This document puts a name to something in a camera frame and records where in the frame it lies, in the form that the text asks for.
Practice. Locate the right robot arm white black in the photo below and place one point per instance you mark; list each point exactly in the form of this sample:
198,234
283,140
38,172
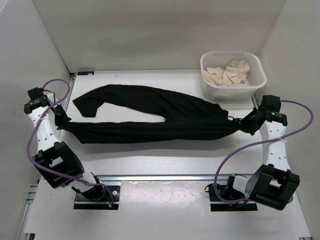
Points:
273,184

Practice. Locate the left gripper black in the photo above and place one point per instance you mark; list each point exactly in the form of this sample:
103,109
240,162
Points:
65,119

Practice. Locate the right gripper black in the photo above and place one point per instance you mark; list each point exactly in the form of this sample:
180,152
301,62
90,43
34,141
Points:
244,124

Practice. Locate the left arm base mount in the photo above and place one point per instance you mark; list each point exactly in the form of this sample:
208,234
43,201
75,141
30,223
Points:
100,202

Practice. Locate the black trousers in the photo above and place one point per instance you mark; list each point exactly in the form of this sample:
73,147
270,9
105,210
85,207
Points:
168,116

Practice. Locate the beige trousers in basket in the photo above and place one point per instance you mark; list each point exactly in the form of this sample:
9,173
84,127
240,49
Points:
233,75

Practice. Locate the aluminium frame rail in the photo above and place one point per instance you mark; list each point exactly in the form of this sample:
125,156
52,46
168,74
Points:
162,197

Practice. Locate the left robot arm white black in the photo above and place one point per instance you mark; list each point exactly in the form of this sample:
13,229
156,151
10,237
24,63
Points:
53,153

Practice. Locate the black label sticker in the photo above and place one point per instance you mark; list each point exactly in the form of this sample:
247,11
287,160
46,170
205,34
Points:
85,73

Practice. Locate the white plastic basket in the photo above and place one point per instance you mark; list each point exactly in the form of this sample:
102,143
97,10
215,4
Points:
256,78

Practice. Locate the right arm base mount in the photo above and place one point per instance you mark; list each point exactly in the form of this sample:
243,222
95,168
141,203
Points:
225,191

